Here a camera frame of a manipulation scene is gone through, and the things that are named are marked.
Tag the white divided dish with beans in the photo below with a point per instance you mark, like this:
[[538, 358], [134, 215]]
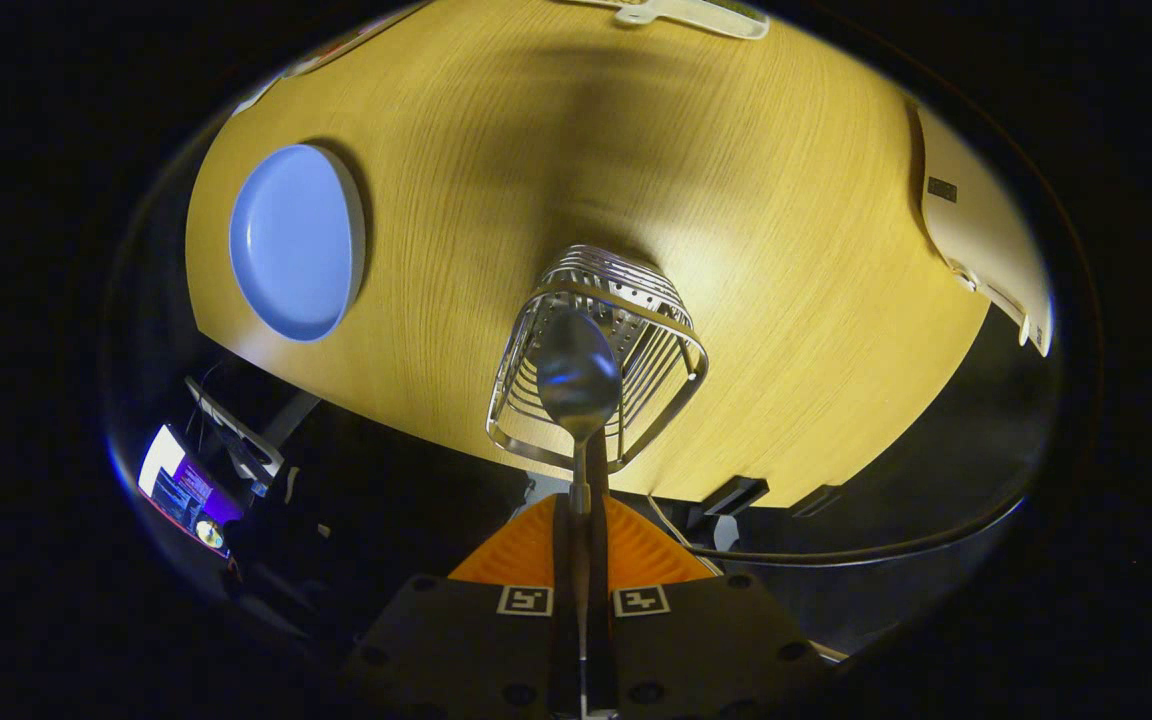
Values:
[[706, 15]]

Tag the lit computer screen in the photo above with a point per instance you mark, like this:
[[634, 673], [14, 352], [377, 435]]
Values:
[[164, 460]]

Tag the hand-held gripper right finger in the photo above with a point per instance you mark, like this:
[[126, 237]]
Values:
[[598, 545]]

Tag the blue round plate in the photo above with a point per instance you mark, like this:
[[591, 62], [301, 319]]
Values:
[[296, 240]]

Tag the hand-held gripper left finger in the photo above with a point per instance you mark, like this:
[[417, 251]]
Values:
[[563, 540]]

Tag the white toaster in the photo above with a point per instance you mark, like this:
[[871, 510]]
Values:
[[976, 220]]

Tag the white framed dark device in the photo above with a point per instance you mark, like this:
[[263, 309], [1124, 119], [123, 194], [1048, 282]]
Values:
[[236, 440]]

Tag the black table clamp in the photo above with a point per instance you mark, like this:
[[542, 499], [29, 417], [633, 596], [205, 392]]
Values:
[[736, 495], [816, 500]]

